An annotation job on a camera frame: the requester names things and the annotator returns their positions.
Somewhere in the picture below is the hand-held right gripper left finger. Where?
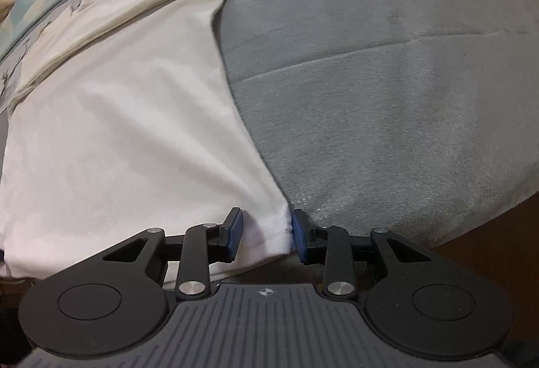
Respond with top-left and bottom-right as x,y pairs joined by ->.
92,207 -> 245,302

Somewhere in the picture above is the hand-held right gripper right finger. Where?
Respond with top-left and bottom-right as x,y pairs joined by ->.
291,208 -> 443,301

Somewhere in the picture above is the white shirt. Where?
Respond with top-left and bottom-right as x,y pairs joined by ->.
0,0 -> 293,280

